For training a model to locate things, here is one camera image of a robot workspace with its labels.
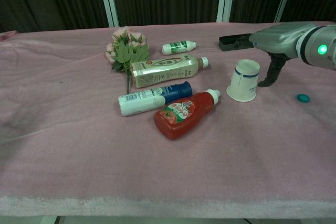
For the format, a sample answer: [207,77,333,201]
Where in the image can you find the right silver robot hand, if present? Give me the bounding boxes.
[234,23,319,88]

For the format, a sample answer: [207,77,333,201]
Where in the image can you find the white paper cup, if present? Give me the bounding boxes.
[226,59,260,102]

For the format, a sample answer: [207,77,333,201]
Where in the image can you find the black rectangular tray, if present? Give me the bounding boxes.
[218,33,254,52]

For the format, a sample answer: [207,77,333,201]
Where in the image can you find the teal bottle cap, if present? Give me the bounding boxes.
[296,93,311,104]

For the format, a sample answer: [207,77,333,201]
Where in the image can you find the small white green-labelled bottle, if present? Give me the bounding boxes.
[161,40,197,56]

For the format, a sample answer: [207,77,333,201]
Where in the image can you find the beige tea drink bottle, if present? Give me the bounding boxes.
[130,54,211,89]

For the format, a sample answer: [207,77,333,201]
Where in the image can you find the red ketchup bottle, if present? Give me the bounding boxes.
[153,89,221,141]

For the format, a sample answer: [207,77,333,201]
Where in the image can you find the white bottle with blue cap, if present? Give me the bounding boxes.
[118,81,193,116]

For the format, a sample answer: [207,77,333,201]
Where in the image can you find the pink artificial flower bouquet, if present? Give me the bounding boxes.
[105,26,151,94]

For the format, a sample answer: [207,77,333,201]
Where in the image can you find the pink table cloth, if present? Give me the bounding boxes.
[0,20,336,219]

